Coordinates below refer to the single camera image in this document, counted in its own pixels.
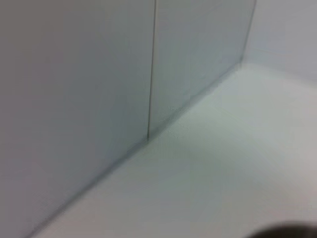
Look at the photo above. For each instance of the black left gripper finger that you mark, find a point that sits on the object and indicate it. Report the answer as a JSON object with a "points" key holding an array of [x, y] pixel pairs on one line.
{"points": [[292, 230]]}

